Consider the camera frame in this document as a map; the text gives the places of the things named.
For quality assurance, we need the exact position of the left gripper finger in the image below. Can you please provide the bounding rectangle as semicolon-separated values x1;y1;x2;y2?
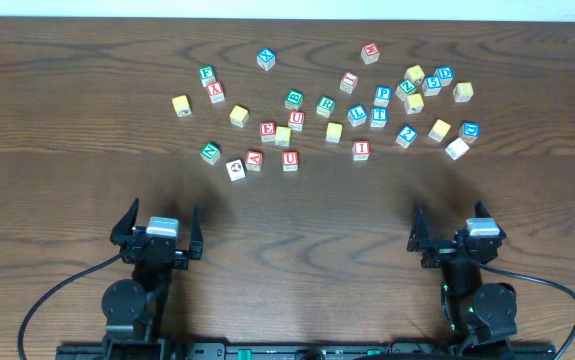
189;208;204;260
110;198;139;245

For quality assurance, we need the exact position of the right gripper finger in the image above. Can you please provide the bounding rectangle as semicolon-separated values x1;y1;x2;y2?
407;206;430;252
475;201;506;238

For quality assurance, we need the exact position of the green N block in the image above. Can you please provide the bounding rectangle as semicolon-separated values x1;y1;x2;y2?
200;142;221;165

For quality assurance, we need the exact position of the red E block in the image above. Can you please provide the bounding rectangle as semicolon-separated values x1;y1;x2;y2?
260;122;276;143

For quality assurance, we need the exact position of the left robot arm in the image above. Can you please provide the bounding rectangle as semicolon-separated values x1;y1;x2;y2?
101;200;204;360

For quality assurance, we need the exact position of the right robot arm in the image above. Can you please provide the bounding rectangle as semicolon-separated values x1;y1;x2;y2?
407;202;517;355

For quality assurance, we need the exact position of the white block right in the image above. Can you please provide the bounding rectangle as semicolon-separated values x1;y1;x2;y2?
445;138;469;161

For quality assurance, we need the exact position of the blue D block lower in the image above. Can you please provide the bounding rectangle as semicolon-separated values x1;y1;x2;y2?
459;121;480;144

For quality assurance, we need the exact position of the blue d block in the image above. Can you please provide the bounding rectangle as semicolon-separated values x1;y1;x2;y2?
434;66;454;87
459;121;480;144

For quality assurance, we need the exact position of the white soccer ball block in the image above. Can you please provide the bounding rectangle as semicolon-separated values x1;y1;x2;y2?
226;159;246;182

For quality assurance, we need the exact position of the blue 2 block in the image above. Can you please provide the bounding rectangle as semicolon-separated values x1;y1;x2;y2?
396;125;418;149

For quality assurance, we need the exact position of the red A block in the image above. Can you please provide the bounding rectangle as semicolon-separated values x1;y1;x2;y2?
245;150;263;171

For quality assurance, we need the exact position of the red I block lower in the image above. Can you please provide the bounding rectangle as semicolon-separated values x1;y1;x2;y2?
352;140;371;161

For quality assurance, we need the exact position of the red i block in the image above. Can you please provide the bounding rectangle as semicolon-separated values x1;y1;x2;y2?
339;71;359;94
352;140;371;161

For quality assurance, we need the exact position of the yellow 8 block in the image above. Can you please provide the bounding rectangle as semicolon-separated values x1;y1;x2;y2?
453;82;474;103

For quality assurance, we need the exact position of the blue T block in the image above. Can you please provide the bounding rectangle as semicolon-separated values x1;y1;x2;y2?
370;107;388;128

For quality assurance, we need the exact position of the red U block lower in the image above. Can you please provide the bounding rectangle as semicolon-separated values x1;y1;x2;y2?
282;151;299;172

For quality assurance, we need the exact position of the red u block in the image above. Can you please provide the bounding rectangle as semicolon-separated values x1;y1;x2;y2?
288;110;305;131
282;151;299;172

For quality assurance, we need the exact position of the yellow block below Z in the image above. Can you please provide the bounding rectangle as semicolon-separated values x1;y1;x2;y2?
404;93;424;115

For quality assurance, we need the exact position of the yellow O block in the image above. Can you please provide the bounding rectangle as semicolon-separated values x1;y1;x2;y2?
230;105;249;128

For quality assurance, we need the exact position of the plain yellow block centre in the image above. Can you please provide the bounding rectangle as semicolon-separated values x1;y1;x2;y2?
325;122;343;144

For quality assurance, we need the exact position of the blue L block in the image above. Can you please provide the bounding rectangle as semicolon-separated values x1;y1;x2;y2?
347;104;368;127

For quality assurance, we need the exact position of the blue 5 block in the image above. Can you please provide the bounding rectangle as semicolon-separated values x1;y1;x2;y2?
421;76;442;97

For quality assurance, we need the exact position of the yellow block beside E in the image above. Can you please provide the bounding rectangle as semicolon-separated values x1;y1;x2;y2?
274;126;291;147

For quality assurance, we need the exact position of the yellow block far left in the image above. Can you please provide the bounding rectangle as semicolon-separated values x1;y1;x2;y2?
172;95;192;117

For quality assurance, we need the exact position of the blue D block upper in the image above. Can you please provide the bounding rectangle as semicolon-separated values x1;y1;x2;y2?
434;66;454;87

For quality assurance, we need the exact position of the blue P block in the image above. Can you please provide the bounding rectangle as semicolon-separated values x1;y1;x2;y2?
373;86;392;108

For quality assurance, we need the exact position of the green Z block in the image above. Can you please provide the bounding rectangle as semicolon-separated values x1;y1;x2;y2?
395;79;417;101

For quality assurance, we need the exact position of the red Y block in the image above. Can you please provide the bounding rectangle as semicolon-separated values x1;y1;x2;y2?
207;81;225;103

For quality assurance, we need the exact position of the yellow block top right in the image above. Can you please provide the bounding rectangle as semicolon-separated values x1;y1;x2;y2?
404;65;425;85

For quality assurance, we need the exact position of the red U block upper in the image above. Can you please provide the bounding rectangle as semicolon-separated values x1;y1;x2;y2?
288;110;305;131

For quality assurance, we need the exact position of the green R block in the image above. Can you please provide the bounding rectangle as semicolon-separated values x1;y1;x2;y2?
316;96;336;118

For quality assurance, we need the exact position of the green F block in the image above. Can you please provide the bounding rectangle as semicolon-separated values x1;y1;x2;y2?
199;65;216;87

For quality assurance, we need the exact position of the red I block upper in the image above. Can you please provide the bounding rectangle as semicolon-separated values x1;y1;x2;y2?
339;71;359;94

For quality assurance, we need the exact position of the green B block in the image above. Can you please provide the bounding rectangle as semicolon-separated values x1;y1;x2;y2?
284;89;304;111

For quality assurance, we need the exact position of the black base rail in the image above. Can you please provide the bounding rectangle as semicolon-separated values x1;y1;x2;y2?
55;342;556;360

